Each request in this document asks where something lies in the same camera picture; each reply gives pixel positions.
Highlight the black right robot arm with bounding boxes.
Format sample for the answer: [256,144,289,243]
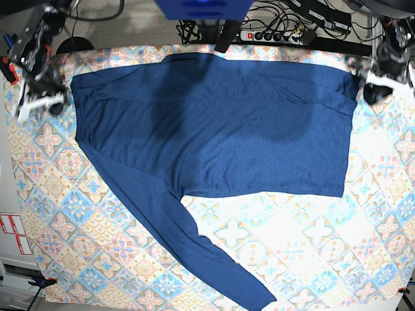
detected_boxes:
[10,1,74,122]

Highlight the black camera pole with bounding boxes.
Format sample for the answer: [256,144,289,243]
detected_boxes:
[215,20,242,53]

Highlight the patterned tile tablecloth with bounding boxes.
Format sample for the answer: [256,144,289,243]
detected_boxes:
[3,43,415,308]

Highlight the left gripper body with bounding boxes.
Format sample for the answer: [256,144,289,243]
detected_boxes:
[371,53,409,81]

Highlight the white camera bracket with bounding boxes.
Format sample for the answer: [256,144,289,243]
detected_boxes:
[366,72,414,99]
[12,80,66,122]

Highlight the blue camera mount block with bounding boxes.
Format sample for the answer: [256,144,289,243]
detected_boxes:
[156,0,254,21]

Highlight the black and red clamp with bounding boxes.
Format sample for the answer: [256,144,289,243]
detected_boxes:
[1,56,19,85]

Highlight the white power strip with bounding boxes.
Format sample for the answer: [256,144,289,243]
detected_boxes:
[239,30,303,45]

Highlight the black clamp lower right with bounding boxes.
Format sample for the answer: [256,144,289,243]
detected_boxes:
[398,288,410,295]

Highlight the red and white labels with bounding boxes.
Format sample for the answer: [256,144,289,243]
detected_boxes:
[1,213,32,255]

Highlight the black clamp lower left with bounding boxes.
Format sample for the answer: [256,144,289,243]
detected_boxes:
[28,276,57,289]

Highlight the blue long-sleeve T-shirt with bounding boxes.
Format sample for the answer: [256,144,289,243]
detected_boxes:
[71,53,359,310]

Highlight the black round stool base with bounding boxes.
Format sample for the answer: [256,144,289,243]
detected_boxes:
[56,36,94,54]

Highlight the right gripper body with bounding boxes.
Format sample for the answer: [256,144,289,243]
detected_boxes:
[23,67,66,97]

